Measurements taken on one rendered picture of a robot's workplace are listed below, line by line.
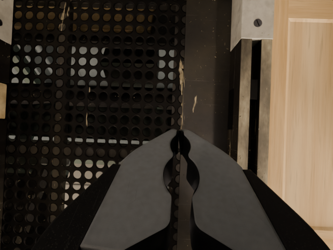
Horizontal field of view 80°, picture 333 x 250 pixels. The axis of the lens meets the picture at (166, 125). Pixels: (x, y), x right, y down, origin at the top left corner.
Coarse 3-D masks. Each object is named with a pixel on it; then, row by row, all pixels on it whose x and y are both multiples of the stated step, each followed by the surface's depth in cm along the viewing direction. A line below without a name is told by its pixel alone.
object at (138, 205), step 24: (144, 144) 11; (168, 144) 11; (120, 168) 9; (144, 168) 9; (168, 168) 10; (120, 192) 8; (144, 192) 8; (168, 192) 8; (96, 216) 7; (120, 216) 7; (144, 216) 7; (168, 216) 7; (96, 240) 6; (120, 240) 6; (144, 240) 6; (168, 240) 7
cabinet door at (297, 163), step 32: (288, 0) 43; (320, 0) 43; (288, 32) 43; (320, 32) 43; (288, 64) 43; (320, 64) 43; (288, 96) 43; (320, 96) 43; (288, 128) 43; (320, 128) 43; (288, 160) 43; (320, 160) 43; (288, 192) 43; (320, 192) 43; (320, 224) 43
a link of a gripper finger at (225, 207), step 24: (192, 144) 11; (192, 168) 10; (216, 168) 9; (240, 168) 9; (216, 192) 8; (240, 192) 8; (192, 216) 7; (216, 216) 7; (240, 216) 7; (264, 216) 7; (192, 240) 7; (216, 240) 6; (240, 240) 6; (264, 240) 6
